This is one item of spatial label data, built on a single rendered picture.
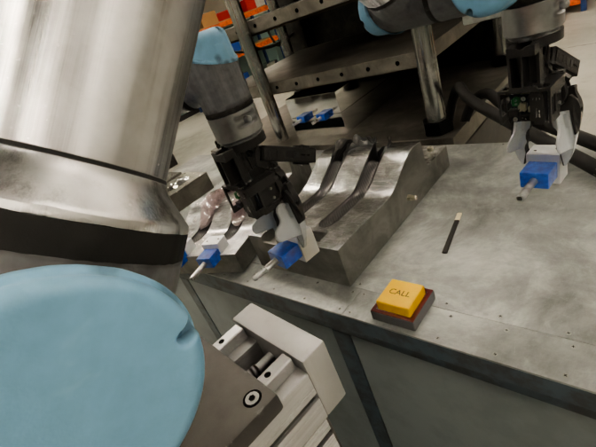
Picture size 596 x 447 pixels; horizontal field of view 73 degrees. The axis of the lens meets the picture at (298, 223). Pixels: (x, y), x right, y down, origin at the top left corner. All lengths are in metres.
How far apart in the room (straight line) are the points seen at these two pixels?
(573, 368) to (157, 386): 0.55
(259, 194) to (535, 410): 0.55
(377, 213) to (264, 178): 0.31
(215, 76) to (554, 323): 0.58
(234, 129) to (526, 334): 0.51
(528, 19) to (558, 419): 0.58
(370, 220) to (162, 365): 0.69
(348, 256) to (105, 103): 0.65
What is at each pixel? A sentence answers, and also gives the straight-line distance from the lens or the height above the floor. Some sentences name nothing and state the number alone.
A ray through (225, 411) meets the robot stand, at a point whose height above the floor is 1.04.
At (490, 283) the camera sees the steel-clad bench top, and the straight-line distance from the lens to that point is 0.75.
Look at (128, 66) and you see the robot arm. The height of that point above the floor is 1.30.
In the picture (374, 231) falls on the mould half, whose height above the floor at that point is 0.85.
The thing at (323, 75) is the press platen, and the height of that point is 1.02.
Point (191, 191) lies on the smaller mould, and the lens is 1.54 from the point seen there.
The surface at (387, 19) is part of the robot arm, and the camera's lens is 0.62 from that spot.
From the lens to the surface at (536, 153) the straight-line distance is 0.78.
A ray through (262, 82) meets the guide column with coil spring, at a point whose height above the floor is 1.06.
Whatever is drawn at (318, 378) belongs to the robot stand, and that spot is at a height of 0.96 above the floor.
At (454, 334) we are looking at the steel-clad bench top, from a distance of 0.68.
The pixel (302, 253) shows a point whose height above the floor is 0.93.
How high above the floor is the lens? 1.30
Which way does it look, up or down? 27 degrees down
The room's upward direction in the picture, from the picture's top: 22 degrees counter-clockwise
